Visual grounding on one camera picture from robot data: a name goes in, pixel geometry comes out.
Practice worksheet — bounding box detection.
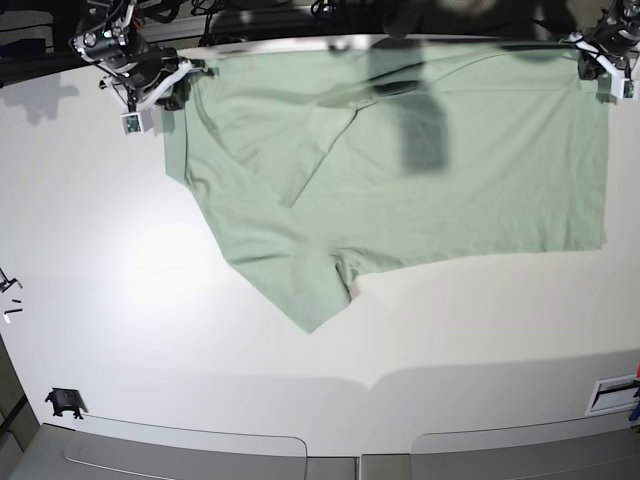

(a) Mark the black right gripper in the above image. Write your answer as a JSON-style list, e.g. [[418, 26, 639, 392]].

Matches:
[[97, 47, 216, 112]]

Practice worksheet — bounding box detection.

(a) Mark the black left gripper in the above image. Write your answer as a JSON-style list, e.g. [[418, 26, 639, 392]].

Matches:
[[565, 0, 639, 81]]

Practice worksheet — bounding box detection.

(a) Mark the light green T-shirt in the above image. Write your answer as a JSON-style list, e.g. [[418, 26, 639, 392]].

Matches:
[[162, 41, 609, 332]]

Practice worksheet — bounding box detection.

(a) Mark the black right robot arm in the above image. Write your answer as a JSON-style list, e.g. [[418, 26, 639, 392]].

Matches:
[[69, 1, 214, 114]]

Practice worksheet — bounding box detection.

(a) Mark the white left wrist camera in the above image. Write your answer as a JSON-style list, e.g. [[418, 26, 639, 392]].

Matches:
[[610, 76, 639, 100]]

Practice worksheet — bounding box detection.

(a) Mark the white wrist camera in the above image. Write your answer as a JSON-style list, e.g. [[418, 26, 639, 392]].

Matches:
[[120, 110, 153, 135], [610, 76, 639, 100]]

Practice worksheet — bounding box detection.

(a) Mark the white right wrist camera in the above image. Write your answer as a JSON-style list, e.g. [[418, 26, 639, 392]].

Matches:
[[120, 110, 153, 135]]

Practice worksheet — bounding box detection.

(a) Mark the small black metal bracket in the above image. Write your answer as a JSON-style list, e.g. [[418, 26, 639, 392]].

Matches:
[[0, 269, 23, 293]]

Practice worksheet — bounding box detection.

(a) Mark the black clamp bracket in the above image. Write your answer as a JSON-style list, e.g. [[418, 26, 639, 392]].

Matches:
[[45, 388, 88, 420]]

